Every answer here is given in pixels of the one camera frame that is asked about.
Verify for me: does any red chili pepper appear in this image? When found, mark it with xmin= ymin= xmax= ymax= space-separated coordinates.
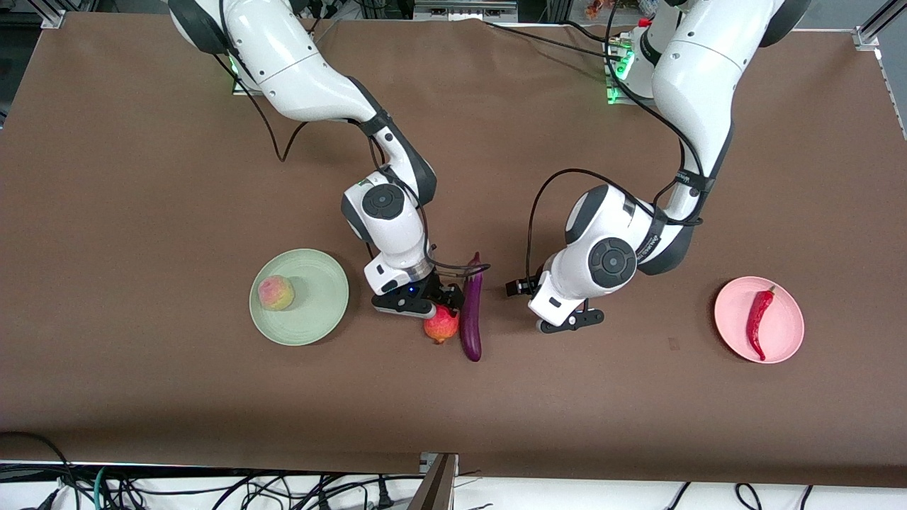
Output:
xmin=745 ymin=285 xmax=777 ymax=362

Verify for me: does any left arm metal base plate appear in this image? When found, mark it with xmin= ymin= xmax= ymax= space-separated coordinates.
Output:
xmin=606 ymin=39 xmax=660 ymax=107

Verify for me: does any orange red toy pile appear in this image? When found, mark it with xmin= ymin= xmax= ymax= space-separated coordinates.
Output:
xmin=585 ymin=0 xmax=640 ymax=19

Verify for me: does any grey metal post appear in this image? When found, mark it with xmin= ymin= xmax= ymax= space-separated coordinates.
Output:
xmin=407 ymin=452 xmax=459 ymax=510

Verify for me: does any silver metal box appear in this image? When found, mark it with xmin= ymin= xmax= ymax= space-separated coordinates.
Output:
xmin=413 ymin=0 xmax=519 ymax=22

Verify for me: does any long black cable on cloth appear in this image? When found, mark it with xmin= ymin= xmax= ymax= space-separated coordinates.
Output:
xmin=482 ymin=20 xmax=624 ymax=56

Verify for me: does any brown table cloth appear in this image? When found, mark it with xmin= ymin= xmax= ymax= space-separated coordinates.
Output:
xmin=0 ymin=11 xmax=907 ymax=489

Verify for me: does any purple eggplant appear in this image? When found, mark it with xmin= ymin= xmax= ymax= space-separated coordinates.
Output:
xmin=459 ymin=252 xmax=485 ymax=363

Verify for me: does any red pomegranate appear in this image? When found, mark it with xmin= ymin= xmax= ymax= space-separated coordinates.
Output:
xmin=423 ymin=306 xmax=460 ymax=346

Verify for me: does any yellow pink peach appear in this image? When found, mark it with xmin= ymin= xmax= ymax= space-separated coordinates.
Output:
xmin=257 ymin=275 xmax=295 ymax=312

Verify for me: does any short curved black cable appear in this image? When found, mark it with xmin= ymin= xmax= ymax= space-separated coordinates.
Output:
xmin=560 ymin=20 xmax=614 ymax=45

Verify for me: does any pink round plate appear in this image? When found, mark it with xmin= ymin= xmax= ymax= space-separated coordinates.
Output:
xmin=714 ymin=276 xmax=806 ymax=364

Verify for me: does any thick black looped floor cable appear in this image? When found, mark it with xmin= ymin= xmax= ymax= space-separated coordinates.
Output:
xmin=0 ymin=431 xmax=75 ymax=510

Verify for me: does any pale green round plate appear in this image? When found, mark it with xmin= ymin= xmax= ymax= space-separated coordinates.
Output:
xmin=249 ymin=249 xmax=350 ymax=347

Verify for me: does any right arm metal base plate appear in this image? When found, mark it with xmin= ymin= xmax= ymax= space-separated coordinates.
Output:
xmin=232 ymin=69 xmax=274 ymax=97

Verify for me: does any aluminium frame profile with bracket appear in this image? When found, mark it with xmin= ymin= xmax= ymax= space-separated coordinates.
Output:
xmin=852 ymin=0 xmax=907 ymax=139

